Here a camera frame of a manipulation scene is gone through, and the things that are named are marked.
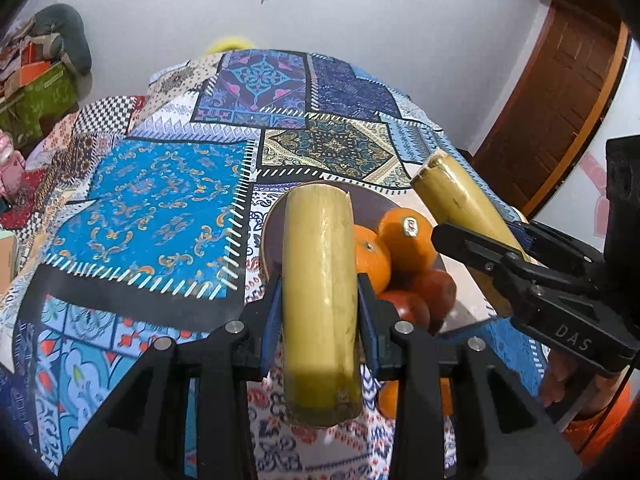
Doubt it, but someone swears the pink toy figure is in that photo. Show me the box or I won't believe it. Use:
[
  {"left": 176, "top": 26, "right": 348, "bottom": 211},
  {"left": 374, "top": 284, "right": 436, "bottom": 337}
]
[{"left": 0, "top": 130, "right": 27, "bottom": 199}]

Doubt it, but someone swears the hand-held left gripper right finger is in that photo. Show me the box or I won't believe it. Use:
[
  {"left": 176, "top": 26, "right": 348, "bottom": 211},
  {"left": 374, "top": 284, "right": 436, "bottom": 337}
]
[{"left": 356, "top": 272, "right": 584, "bottom": 480}]

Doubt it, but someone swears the person's right forearm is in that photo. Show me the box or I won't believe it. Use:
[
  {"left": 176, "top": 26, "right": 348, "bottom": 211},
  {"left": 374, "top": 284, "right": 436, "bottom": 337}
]
[{"left": 562, "top": 384, "right": 634, "bottom": 456}]

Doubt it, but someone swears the brown wooden door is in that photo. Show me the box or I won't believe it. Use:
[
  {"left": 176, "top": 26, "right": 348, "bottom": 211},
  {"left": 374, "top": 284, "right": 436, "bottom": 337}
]
[{"left": 470, "top": 0, "right": 632, "bottom": 217}]

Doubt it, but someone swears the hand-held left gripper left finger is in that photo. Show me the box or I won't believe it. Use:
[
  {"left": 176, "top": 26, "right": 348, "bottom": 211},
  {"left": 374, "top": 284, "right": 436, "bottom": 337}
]
[{"left": 57, "top": 275, "right": 286, "bottom": 480}]

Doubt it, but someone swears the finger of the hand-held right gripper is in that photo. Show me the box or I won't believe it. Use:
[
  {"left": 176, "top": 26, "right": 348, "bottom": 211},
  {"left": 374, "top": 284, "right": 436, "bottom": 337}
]
[
  {"left": 511, "top": 219, "right": 607, "bottom": 282},
  {"left": 431, "top": 222, "right": 597, "bottom": 307}
]

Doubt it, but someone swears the yellow round object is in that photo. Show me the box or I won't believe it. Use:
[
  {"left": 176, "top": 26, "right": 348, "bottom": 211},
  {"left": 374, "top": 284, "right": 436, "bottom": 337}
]
[{"left": 204, "top": 35, "right": 257, "bottom": 57}]

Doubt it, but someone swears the pink heart sticker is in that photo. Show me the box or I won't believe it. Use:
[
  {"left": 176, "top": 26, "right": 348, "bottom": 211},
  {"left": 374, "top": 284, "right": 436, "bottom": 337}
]
[{"left": 579, "top": 151, "right": 610, "bottom": 237}]

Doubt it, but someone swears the yellow sugarcane piece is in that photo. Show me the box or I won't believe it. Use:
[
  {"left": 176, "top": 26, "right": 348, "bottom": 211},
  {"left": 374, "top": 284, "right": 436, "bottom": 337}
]
[
  {"left": 410, "top": 150, "right": 546, "bottom": 319},
  {"left": 283, "top": 185, "right": 363, "bottom": 429}
]

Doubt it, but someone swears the green patterned bag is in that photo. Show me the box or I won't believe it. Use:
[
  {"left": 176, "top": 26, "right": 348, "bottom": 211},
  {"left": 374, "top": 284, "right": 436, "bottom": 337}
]
[{"left": 0, "top": 61, "right": 81, "bottom": 150}]

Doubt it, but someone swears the orange with white sticker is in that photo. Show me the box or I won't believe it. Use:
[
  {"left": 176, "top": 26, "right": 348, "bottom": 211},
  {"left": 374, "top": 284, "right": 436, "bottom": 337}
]
[{"left": 378, "top": 207, "right": 439, "bottom": 274}]

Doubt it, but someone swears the red tomato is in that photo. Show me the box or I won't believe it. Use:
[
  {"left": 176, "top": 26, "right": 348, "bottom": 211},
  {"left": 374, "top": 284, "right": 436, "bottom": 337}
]
[
  {"left": 411, "top": 269, "right": 458, "bottom": 335},
  {"left": 377, "top": 289, "right": 431, "bottom": 332}
]

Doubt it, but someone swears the patchwork printed blanket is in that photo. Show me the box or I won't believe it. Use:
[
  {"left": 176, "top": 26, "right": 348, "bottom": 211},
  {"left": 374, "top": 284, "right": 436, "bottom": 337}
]
[{"left": 0, "top": 49, "right": 551, "bottom": 480}]

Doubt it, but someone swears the white sliding wardrobe door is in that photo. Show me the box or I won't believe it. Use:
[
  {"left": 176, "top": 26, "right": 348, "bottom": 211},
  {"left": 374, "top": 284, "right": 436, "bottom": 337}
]
[{"left": 537, "top": 42, "right": 640, "bottom": 258}]

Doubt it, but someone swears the person's right hand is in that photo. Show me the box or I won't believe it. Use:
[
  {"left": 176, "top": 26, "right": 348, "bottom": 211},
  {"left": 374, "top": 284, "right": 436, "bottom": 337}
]
[{"left": 541, "top": 349, "right": 597, "bottom": 412}]

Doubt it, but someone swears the large plain orange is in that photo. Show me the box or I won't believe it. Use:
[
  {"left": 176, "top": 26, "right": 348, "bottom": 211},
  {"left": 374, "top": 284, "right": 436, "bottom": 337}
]
[{"left": 354, "top": 224, "right": 392, "bottom": 295}]

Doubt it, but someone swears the purple-brown round plate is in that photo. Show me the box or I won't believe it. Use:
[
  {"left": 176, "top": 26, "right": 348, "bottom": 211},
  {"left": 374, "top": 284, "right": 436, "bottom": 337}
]
[{"left": 261, "top": 181, "right": 452, "bottom": 337}]

